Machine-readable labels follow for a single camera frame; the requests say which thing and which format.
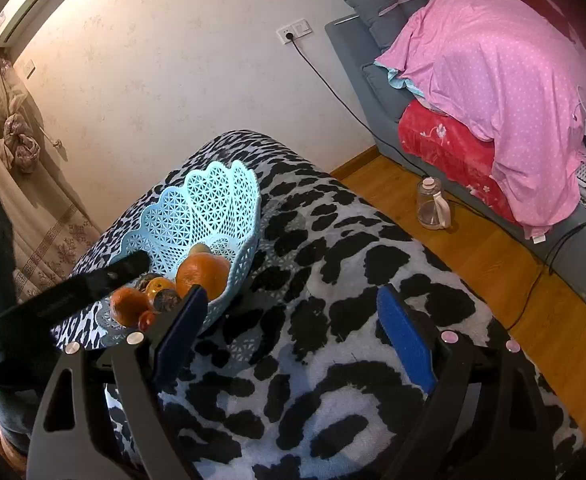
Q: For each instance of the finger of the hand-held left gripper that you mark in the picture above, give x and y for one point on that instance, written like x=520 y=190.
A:
x=98 y=280

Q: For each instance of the light blue cloth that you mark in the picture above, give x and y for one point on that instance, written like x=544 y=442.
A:
x=403 y=82

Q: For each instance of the grey sofa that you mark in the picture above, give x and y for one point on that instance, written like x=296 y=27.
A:
x=363 y=85

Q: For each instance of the light blue lattice plastic basket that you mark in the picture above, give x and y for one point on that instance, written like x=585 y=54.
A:
x=213 y=200

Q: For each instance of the large grey cushion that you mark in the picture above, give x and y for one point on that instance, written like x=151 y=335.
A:
x=398 y=0

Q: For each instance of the small grey cushion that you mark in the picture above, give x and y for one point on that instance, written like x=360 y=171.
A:
x=380 y=90

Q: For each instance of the large purple passion fruit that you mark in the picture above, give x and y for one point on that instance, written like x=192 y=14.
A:
x=167 y=301

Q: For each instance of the large brown longan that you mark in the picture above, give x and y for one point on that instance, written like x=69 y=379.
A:
x=202 y=249

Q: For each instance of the dimpled deep orange mandarin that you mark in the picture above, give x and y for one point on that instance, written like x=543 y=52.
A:
x=205 y=275

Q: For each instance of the clear plastic jug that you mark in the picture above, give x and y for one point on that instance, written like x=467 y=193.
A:
x=429 y=207

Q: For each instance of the red floral blanket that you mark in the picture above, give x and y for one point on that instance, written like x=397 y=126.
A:
x=448 y=155

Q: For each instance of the small orange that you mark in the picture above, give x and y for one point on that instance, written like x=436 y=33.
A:
x=129 y=305

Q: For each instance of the white wall socket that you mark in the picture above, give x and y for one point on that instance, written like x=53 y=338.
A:
x=297 y=31

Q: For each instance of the beige patterned curtain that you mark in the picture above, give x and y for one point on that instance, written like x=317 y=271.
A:
x=48 y=220

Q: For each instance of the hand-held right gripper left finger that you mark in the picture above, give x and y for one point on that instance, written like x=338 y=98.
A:
x=183 y=340

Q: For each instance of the knotted curtain tieback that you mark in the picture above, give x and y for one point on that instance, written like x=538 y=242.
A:
x=20 y=142

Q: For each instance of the large smooth yellow-orange orange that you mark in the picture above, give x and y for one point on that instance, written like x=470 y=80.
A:
x=159 y=286

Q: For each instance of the person's leg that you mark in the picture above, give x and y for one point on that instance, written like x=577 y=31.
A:
x=10 y=420

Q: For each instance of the large red tomato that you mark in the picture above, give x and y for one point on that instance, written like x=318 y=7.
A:
x=148 y=320

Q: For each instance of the white wall switch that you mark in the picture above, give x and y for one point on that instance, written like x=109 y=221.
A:
x=25 y=68

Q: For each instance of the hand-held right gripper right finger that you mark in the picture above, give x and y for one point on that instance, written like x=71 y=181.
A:
x=405 y=340

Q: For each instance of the curtain wall hook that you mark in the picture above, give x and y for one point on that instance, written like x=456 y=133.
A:
x=58 y=146

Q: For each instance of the pink dotted sheet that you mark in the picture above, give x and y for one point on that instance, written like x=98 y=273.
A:
x=498 y=85

